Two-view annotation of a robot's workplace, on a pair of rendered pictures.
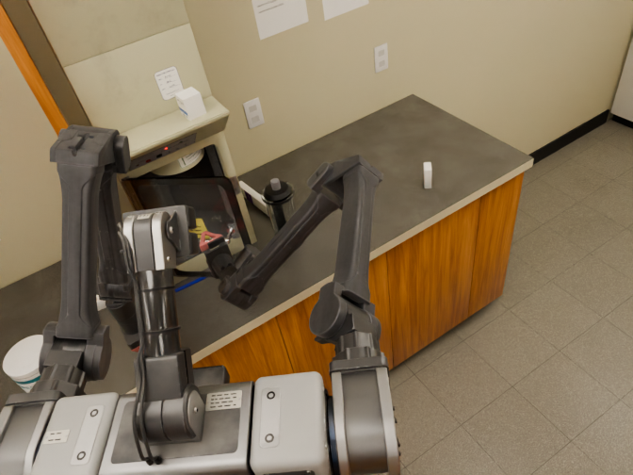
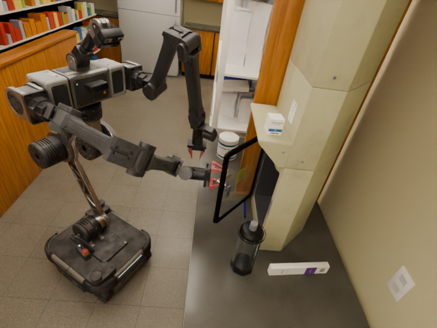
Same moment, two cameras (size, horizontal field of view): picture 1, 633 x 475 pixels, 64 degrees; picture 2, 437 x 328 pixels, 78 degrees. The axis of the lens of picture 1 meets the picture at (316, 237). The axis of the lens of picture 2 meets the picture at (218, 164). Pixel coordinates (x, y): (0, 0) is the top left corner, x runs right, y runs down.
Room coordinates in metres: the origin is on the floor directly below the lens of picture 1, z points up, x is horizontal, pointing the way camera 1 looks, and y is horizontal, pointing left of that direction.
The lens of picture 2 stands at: (1.36, -0.62, 1.95)
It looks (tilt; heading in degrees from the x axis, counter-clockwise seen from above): 36 degrees down; 110
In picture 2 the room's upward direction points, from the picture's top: 9 degrees clockwise
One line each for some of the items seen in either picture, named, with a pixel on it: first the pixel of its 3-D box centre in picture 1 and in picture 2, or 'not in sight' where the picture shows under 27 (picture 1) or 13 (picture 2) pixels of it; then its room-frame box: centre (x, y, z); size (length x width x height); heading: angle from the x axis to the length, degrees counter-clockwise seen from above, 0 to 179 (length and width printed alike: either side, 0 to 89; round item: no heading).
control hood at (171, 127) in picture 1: (171, 141); (265, 132); (1.20, 0.33, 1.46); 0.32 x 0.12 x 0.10; 115
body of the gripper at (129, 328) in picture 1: (131, 320); (197, 140); (0.83, 0.49, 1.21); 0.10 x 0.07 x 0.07; 25
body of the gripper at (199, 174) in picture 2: (223, 266); (200, 174); (0.97, 0.26, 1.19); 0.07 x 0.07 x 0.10; 24
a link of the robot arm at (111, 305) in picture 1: (121, 303); (199, 130); (0.83, 0.49, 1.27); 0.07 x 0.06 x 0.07; 174
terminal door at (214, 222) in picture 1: (197, 232); (240, 177); (1.13, 0.34, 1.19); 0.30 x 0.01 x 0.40; 74
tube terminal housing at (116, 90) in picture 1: (166, 155); (300, 164); (1.36, 0.41, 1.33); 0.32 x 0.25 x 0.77; 115
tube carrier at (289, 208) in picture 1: (283, 216); (246, 248); (1.28, 0.09, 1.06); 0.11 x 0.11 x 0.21
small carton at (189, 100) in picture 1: (190, 104); (274, 123); (1.23, 0.25, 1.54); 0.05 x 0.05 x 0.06; 30
